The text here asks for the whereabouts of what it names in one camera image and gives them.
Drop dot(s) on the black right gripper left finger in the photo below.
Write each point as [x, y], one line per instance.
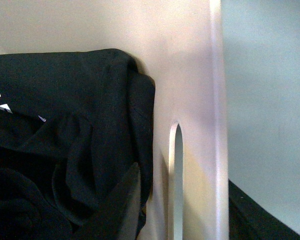
[131, 215]

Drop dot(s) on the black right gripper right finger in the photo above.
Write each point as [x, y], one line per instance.
[249, 221]

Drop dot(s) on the beige plastic laundry hamper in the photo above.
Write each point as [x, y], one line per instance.
[179, 44]

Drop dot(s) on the black printed t-shirt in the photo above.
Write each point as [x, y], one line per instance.
[71, 126]

